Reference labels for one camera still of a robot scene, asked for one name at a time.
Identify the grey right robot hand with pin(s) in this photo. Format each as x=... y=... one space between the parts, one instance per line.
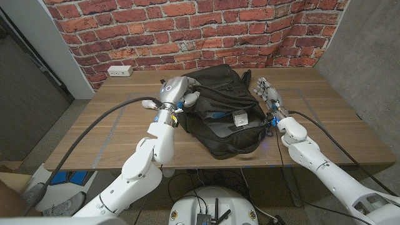
x=271 y=95

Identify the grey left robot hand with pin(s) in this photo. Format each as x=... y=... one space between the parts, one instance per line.
x=173 y=90

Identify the black backpack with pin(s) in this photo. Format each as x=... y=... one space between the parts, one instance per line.
x=225 y=140

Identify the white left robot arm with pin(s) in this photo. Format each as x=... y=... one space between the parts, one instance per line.
x=140 y=168

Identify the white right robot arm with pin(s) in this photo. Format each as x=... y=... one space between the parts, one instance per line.
x=328 y=175

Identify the blue white plastic package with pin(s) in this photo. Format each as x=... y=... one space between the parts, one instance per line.
x=218 y=115

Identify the white power outlet box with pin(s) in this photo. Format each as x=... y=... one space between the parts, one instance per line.
x=120 y=71

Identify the red brick printed backdrop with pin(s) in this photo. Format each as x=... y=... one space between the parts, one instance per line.
x=218 y=31

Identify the white round table foot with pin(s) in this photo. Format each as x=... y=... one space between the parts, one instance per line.
x=169 y=172

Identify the grey table leg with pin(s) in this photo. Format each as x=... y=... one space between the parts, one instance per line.
x=293 y=190

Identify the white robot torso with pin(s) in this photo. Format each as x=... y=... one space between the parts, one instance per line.
x=225 y=200

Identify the upright black antenna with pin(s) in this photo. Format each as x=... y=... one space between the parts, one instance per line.
x=216 y=207

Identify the black floor power adapter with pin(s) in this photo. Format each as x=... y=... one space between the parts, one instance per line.
x=279 y=221

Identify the blue floor pad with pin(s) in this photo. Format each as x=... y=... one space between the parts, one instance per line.
x=78 y=177

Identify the tilted black antenna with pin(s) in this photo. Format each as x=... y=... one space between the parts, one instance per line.
x=225 y=215

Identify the black computer box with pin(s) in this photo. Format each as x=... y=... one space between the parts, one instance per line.
x=203 y=219

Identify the white floor mat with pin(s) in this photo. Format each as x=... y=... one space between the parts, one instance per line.
x=59 y=190

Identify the cardboard box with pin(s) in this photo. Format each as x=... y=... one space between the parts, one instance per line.
x=15 y=179

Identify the person in brown clothing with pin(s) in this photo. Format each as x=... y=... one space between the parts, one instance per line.
x=12 y=203

